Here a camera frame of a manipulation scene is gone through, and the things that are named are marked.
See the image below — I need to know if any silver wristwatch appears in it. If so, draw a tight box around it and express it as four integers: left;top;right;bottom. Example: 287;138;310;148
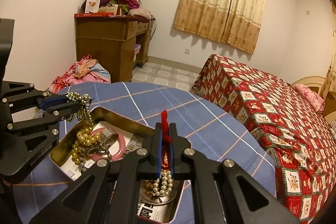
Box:
89;132;119;157

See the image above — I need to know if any wooden desk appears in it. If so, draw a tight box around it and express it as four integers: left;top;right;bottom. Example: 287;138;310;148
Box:
75;15;156;83

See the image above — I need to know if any flat red box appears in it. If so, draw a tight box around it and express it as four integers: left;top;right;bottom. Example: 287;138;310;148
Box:
74;13;116;18

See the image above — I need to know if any red printed bed blanket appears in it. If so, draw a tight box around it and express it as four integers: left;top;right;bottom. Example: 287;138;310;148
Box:
192;54;336;216

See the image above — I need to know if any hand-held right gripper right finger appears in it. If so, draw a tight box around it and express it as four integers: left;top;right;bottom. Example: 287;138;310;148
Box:
168;123;300;224

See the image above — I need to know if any beige bed headboard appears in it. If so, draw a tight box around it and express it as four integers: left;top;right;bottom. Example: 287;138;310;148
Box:
291;76;336;119

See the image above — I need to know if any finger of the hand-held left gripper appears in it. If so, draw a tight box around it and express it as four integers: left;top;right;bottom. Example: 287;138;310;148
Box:
0;82;80;123
0;102;82;184

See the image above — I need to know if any red cord with charm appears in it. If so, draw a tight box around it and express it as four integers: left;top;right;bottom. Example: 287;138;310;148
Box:
161;110;174;170

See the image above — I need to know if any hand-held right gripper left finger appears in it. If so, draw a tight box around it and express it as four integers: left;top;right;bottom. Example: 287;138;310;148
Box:
29;123;165;224

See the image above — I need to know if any blue plaid tablecloth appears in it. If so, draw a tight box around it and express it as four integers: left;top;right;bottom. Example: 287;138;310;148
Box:
12;81;277;224

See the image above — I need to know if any beige patterned side curtain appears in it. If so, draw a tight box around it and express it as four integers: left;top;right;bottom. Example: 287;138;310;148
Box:
322;27;336;102

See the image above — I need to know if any pink pillow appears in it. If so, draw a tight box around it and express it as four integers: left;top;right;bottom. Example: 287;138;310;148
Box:
294;84;325;113

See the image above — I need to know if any white cardboard box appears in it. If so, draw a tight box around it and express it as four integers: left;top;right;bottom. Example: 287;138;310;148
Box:
88;0;103;14

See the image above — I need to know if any pink tin box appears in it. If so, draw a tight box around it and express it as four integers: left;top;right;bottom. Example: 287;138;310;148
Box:
50;106;187;223

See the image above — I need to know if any pile of pink clothes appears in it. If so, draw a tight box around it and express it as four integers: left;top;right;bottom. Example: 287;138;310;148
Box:
50;55;111;95

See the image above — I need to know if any printed paper leaflet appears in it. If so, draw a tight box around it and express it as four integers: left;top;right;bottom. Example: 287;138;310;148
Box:
62;122;174;222

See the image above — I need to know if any brown wooden bead bracelet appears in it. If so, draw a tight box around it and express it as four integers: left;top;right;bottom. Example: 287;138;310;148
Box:
142;179;161;201

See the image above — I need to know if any gold bead necklace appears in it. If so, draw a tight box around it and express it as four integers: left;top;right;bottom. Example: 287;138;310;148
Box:
71;127;101;165

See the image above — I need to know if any silver bangle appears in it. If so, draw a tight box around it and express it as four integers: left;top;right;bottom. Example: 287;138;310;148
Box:
139;187;178;205

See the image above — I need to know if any pink bangle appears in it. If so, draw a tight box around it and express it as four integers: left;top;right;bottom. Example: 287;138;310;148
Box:
91;128;127;162

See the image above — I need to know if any dark bead necklace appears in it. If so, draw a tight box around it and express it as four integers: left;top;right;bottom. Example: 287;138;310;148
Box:
65;92;95;130

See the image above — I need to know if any white pearl necklace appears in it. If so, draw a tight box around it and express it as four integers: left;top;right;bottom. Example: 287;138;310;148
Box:
154;170;174;197

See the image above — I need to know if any beige pink cloth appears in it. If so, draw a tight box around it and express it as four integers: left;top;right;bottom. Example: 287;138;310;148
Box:
129;7;153;20

